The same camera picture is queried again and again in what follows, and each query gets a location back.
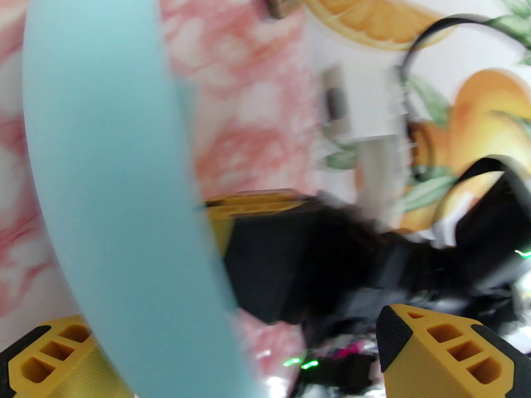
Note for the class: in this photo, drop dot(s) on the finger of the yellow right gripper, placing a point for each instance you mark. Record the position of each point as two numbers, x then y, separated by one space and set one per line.
249 212
249 197

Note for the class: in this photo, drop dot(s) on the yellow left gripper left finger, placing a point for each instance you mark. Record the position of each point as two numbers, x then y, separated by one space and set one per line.
41 363

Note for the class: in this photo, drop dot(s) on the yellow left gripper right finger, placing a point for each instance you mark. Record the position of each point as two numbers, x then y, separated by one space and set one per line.
448 355

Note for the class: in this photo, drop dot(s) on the light blue paper sheet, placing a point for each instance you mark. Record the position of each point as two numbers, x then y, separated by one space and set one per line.
103 139

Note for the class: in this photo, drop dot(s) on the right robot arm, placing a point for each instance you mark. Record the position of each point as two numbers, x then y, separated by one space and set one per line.
489 230

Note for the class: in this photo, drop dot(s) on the electronics board green LED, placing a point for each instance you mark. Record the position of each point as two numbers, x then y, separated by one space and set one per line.
307 365

